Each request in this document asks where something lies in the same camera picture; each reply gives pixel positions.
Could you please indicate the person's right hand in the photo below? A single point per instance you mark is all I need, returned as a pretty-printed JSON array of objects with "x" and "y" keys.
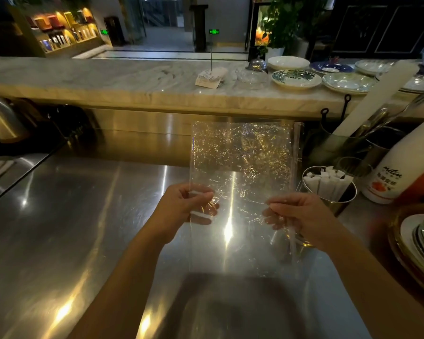
[{"x": 309, "y": 220}]

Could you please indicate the person's left hand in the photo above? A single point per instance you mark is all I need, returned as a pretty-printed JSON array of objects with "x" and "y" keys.
[{"x": 173, "y": 215}]

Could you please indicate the person's left thumb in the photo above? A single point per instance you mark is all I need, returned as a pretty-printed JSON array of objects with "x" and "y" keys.
[{"x": 198, "y": 196}]

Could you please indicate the person's right thumb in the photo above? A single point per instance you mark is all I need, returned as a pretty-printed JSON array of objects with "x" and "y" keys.
[{"x": 284, "y": 200}]

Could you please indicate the clear plastic bag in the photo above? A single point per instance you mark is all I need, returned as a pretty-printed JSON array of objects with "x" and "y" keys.
[{"x": 243, "y": 165}]

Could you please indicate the person's right forearm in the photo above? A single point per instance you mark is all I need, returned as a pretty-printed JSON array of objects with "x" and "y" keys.
[{"x": 378, "y": 289}]

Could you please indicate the person's left forearm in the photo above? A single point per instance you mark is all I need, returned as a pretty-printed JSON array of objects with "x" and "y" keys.
[{"x": 127, "y": 289}]

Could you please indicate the bunch of white paper sticks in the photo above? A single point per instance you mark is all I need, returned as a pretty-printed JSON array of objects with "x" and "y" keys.
[{"x": 327, "y": 185}]

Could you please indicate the metal cup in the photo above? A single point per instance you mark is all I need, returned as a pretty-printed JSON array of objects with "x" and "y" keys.
[{"x": 341, "y": 202}]

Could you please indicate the steel utensil holder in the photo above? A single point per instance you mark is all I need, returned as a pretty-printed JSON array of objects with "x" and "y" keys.
[{"x": 327, "y": 148}]

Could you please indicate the clear glass cup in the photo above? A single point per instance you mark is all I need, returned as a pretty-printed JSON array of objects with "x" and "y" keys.
[{"x": 355, "y": 169}]

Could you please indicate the round steel container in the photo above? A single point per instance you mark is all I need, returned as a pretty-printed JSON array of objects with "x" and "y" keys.
[{"x": 383, "y": 144}]

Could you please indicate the receipt spike with papers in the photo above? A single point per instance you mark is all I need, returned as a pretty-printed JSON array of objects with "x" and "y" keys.
[{"x": 210, "y": 78}]

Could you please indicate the white bottle with label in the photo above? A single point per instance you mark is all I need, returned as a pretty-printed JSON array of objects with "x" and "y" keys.
[{"x": 399, "y": 165}]

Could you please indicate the green leaf pattern plate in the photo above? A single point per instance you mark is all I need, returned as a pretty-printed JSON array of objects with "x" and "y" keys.
[{"x": 296, "y": 78}]

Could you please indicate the clear glass bowl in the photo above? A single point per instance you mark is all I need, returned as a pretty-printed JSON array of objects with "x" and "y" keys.
[{"x": 251, "y": 79}]

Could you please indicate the pale green plate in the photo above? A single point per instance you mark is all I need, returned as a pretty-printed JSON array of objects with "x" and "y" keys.
[{"x": 348, "y": 82}]

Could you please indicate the plain white plate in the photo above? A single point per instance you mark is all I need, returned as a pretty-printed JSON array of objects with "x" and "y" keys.
[{"x": 288, "y": 62}]

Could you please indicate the silver service bell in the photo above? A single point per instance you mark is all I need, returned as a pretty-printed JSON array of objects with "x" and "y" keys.
[{"x": 257, "y": 64}]

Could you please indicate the long white box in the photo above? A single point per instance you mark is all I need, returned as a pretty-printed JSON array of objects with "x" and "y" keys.
[{"x": 378, "y": 97}]

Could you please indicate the dark blue plate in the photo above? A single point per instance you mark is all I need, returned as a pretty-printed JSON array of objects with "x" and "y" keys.
[{"x": 330, "y": 67}]

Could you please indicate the stack of plates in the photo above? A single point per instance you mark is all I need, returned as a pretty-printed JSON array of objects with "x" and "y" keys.
[{"x": 418, "y": 243}]

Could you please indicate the pale patterned plate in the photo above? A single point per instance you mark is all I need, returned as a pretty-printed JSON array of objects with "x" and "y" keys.
[{"x": 371, "y": 67}]

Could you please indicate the green potted plant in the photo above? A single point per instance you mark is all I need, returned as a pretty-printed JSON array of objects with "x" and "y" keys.
[{"x": 281, "y": 21}]

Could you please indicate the pale rimmed plate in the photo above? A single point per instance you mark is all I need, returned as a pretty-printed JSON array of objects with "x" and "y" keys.
[{"x": 422, "y": 84}]

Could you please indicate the black cabinet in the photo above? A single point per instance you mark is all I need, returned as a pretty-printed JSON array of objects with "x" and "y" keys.
[{"x": 381, "y": 26}]

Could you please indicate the steel kettle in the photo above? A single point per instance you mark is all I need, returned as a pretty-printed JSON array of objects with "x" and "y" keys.
[{"x": 3, "y": 119}]

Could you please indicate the lit display shelf with bottles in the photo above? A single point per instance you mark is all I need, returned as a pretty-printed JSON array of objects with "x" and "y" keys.
[{"x": 58, "y": 29}]

